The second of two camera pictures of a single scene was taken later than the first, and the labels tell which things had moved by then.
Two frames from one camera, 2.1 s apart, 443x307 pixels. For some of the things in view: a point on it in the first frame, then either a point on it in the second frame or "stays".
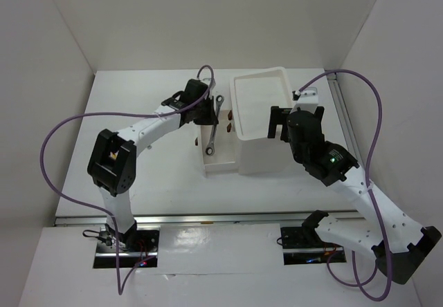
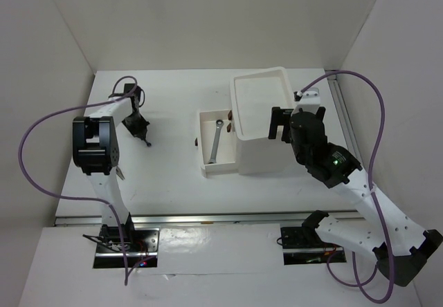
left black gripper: [208, 119] -> [140, 131]
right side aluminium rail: [340, 103] stays
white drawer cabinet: [252, 93] stays
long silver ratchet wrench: [210, 149] -> [219, 124]
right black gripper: [277, 117] stays
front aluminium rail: [284, 218] stays
